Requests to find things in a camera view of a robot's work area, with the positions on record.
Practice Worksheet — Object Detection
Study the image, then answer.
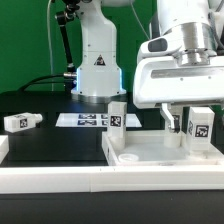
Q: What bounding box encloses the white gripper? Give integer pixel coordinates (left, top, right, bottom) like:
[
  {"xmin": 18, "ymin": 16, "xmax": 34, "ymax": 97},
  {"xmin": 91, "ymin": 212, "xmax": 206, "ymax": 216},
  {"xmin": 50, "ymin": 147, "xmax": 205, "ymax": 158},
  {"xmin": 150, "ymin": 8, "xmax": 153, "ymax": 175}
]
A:
[{"xmin": 133, "ymin": 56, "xmax": 224, "ymax": 133}]

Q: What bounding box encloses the white square tabletop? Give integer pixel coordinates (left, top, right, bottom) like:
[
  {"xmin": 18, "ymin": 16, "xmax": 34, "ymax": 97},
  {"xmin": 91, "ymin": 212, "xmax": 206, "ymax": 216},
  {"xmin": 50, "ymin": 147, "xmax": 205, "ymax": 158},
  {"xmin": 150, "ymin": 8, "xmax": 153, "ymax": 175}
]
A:
[{"xmin": 102, "ymin": 130, "xmax": 224, "ymax": 166}]

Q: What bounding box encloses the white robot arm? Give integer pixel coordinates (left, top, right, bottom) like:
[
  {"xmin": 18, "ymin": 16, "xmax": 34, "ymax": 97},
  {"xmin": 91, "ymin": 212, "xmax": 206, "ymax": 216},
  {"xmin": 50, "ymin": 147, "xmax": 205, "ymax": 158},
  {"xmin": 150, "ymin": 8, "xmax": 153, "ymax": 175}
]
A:
[{"xmin": 72, "ymin": 0, "xmax": 224, "ymax": 132}]

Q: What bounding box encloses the white sheet with tags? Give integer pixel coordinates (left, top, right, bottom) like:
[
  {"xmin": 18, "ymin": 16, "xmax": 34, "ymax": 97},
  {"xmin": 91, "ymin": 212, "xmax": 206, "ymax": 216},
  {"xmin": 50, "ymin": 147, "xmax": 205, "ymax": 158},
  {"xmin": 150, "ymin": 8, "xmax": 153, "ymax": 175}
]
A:
[{"xmin": 56, "ymin": 113, "xmax": 141, "ymax": 128}]

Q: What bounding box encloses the white obstacle fence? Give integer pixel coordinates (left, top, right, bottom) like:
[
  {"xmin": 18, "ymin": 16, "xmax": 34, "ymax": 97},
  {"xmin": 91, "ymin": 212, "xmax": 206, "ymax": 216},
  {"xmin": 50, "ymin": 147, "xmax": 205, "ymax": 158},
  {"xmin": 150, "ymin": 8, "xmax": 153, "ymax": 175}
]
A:
[{"xmin": 0, "ymin": 133, "xmax": 224, "ymax": 195}]

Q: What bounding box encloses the grey cable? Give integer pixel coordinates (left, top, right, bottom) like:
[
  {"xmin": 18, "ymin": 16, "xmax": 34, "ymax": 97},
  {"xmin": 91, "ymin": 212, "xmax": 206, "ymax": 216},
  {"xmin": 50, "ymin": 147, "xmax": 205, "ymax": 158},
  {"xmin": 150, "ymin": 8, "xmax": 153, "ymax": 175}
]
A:
[{"xmin": 130, "ymin": 3, "xmax": 151, "ymax": 40}]

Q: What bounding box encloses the black cable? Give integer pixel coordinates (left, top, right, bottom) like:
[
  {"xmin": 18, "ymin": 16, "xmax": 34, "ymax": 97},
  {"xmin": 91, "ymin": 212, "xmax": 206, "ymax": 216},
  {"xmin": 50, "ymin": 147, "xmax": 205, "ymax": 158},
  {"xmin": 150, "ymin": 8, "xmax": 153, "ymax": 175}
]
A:
[{"xmin": 18, "ymin": 74, "xmax": 68, "ymax": 92}]

